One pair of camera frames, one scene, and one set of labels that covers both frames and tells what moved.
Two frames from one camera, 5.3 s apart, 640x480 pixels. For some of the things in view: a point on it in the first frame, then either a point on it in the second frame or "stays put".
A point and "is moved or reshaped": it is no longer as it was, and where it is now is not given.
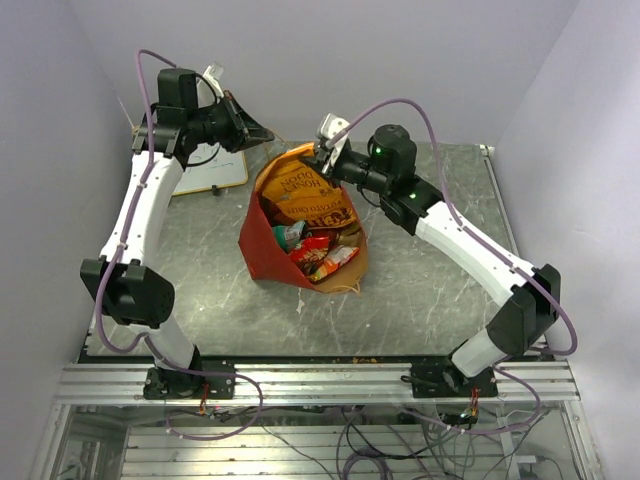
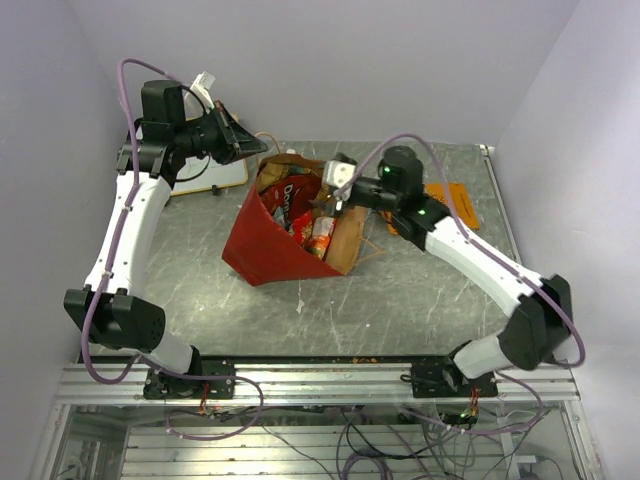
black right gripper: [322, 161] → [327, 206]
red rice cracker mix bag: [312, 251] → [303, 228]
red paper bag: [265, 256] is moved or reshaped
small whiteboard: [211, 166] stays put
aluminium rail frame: [329, 421] stays put
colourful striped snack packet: [339, 257] → [321, 233]
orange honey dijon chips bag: [295, 184] → [460, 200]
